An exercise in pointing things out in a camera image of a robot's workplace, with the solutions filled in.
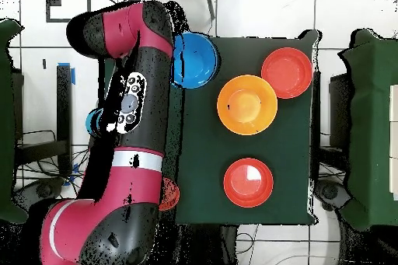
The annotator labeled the large blue bowl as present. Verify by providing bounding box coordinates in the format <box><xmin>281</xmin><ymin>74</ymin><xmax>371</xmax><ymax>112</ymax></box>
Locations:
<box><xmin>171</xmin><ymin>31</ymin><xmax>220</xmax><ymax>90</ymax></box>

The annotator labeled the green cloth covered side table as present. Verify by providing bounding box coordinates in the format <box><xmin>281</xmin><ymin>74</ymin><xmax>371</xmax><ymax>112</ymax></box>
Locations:
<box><xmin>338</xmin><ymin>28</ymin><xmax>398</xmax><ymax>232</ymax></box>
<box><xmin>0</xmin><ymin>18</ymin><xmax>29</xmax><ymax>224</ymax></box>

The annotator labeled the large orange bowl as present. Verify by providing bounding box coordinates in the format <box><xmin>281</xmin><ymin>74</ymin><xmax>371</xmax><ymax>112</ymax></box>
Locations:
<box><xmin>260</xmin><ymin>47</ymin><xmax>313</xmax><ymax>100</ymax></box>
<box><xmin>222</xmin><ymin>157</ymin><xmax>275</xmax><ymax>209</ymax></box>

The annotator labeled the small orange bowl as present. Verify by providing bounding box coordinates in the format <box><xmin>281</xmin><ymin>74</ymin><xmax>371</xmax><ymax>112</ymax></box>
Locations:
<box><xmin>159</xmin><ymin>176</ymin><xmax>181</xmax><ymax>212</ymax></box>

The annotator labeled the dark green table cloth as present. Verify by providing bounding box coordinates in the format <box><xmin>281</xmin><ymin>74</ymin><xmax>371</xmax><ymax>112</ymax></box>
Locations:
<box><xmin>102</xmin><ymin>27</ymin><xmax>321</xmax><ymax>226</ymax></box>

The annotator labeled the large yellow-orange bowl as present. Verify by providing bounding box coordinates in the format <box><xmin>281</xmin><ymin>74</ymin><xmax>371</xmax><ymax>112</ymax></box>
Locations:
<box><xmin>216</xmin><ymin>74</ymin><xmax>278</xmax><ymax>136</ymax></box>

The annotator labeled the blue tape strip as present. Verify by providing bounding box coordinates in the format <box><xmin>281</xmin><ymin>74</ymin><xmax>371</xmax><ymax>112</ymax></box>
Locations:
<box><xmin>57</xmin><ymin>61</ymin><xmax>76</xmax><ymax>85</ymax></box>

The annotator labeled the black office chair base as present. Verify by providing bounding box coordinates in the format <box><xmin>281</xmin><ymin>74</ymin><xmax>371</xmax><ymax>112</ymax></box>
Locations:
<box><xmin>13</xmin><ymin>177</ymin><xmax>65</xmax><ymax>211</ymax></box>
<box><xmin>313</xmin><ymin>179</ymin><xmax>352</xmax><ymax>213</ymax></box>

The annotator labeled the small blue bowl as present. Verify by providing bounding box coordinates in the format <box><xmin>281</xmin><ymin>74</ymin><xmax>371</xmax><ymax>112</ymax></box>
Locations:
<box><xmin>85</xmin><ymin>107</ymin><xmax>105</xmax><ymax>138</ymax></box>

